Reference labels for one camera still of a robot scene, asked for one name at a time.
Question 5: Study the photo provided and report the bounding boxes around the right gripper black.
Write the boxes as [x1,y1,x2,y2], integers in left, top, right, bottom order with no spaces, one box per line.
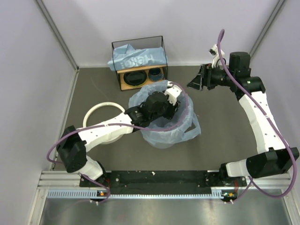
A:
[187,62,235,91]

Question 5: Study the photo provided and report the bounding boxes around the light blue trash bag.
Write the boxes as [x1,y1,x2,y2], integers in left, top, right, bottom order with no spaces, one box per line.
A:
[128,80,201,149]
[107,44,167,71]

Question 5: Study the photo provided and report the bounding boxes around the white grey trash bin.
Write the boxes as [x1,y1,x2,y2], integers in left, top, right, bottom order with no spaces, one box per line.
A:
[142,128,185,149]

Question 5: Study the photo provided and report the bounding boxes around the white trash bin rim ring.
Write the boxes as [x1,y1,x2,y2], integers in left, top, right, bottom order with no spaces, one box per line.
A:
[82,101,126,144]

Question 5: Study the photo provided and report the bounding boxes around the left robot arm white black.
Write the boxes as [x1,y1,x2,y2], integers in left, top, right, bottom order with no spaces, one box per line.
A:
[56,90,180,186]

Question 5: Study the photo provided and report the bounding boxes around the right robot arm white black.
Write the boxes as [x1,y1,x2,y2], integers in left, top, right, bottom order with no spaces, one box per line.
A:
[188,49,293,186]

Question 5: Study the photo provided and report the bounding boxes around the dark blue mug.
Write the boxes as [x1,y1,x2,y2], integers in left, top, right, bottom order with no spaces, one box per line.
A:
[148,67,164,82]

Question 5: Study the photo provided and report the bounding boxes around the black plate green rim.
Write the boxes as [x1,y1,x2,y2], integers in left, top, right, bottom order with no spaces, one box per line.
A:
[123,71,147,87]

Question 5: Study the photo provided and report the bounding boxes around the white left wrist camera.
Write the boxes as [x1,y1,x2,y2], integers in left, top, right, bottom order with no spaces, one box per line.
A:
[164,84,182,105]

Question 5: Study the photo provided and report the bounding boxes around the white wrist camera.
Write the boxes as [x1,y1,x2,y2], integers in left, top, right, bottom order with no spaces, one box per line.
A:
[164,84,182,105]
[209,44,221,68]

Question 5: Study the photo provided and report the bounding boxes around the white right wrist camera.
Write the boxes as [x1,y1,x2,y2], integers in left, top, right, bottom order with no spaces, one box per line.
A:
[209,44,221,68]

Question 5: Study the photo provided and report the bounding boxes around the black wire wooden shelf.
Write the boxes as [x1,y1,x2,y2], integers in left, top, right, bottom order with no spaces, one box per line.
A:
[111,35,168,91]

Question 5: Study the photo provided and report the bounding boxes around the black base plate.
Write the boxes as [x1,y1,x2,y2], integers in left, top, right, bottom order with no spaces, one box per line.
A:
[79,170,247,195]

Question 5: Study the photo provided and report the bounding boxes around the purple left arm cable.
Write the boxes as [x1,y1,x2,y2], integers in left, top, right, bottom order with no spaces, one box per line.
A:
[46,81,190,204]

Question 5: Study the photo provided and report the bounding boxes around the slotted grey cable duct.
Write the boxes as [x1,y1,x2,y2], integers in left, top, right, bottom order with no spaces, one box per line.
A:
[46,187,229,199]

